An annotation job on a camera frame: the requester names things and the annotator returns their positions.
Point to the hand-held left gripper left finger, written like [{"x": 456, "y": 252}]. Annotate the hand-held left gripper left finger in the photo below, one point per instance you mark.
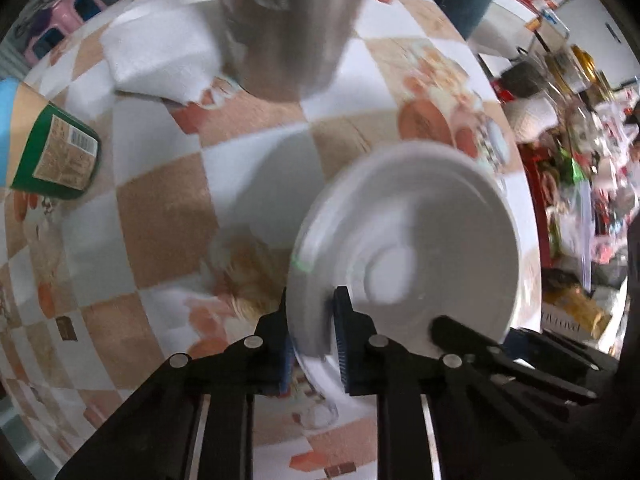
[{"x": 272, "y": 355}]

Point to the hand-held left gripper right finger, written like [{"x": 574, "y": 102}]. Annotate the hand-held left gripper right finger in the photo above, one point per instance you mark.
[{"x": 344, "y": 345}]

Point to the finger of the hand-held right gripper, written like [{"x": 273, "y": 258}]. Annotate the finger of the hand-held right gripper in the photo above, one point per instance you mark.
[
  {"x": 545, "y": 350},
  {"x": 480, "y": 347}
]

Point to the white plate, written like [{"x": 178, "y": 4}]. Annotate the white plate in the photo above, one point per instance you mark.
[{"x": 425, "y": 220}]

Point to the cardboard box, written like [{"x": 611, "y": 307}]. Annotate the cardboard box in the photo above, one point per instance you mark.
[{"x": 575, "y": 310}]

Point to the checkered printed tablecloth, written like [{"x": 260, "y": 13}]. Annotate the checkered printed tablecloth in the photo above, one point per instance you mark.
[{"x": 160, "y": 220}]

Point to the glass jar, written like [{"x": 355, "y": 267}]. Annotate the glass jar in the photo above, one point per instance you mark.
[{"x": 585, "y": 120}]

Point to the white knitted cloth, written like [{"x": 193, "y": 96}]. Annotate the white knitted cloth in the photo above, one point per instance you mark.
[{"x": 532, "y": 112}]

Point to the black pot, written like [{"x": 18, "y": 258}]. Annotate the black pot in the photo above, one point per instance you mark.
[{"x": 520, "y": 77}]

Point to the green paper cup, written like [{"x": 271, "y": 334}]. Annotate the green paper cup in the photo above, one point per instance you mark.
[{"x": 55, "y": 150}]

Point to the stainless steel cup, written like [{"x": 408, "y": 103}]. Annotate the stainless steel cup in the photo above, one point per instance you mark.
[{"x": 285, "y": 35}]

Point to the white cabinet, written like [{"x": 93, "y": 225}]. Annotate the white cabinet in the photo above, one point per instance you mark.
[{"x": 502, "y": 25}]

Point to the white paper napkin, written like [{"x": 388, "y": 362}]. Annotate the white paper napkin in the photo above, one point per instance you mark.
[{"x": 155, "y": 50}]

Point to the pink plastic stool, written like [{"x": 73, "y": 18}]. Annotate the pink plastic stool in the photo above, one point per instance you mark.
[{"x": 75, "y": 2}]

